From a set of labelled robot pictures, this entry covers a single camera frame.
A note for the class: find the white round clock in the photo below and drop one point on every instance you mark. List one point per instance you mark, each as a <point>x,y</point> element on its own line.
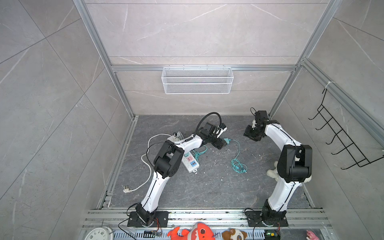
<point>101,233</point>

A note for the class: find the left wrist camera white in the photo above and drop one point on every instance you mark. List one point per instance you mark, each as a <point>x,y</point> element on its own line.
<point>222,128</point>

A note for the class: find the red plush lobster toy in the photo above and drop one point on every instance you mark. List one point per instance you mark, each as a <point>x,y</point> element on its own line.
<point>200,231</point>

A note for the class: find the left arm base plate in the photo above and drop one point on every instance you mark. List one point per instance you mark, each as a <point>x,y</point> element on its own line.
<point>156,219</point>

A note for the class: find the pink plush toy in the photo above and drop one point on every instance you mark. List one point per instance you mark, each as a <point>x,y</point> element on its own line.
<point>311,236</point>

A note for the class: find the white power strip colourful sockets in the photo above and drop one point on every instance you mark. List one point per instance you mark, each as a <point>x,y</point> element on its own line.
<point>187,156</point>

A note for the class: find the white plush seal toy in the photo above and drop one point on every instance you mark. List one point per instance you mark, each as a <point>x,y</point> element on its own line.
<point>274,173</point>

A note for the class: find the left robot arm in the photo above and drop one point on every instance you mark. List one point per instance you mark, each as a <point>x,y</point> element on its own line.
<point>167,163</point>

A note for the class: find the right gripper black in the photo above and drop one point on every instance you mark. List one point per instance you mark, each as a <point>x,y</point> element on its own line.
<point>247,132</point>

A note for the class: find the black wall hook rack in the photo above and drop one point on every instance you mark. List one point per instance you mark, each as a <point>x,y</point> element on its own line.
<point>339,133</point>

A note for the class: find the brown white plush dog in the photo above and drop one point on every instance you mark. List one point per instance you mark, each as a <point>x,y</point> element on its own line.
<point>234,234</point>

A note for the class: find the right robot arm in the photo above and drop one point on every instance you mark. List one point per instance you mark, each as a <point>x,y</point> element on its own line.
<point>293,168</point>

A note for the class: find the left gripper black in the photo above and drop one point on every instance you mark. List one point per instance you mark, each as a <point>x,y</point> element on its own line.
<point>218,142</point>

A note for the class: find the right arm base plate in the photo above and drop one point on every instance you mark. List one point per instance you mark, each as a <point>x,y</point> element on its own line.
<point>261,219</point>

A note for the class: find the white wire mesh basket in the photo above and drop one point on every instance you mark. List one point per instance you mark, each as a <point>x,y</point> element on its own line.
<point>197,80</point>

